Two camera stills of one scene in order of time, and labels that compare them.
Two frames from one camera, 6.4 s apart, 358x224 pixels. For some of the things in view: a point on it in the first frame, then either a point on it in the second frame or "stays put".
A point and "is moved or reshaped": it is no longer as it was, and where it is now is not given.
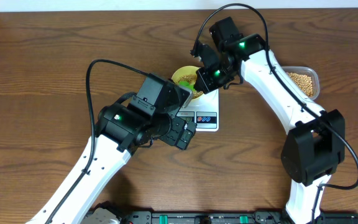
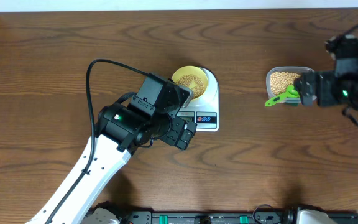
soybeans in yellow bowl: (191, 79) stays put
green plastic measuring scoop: (186, 84) is moved or reshaped
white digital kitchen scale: (203, 111) stays put
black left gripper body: (171, 137) stays put
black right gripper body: (214, 78) to (327, 88)
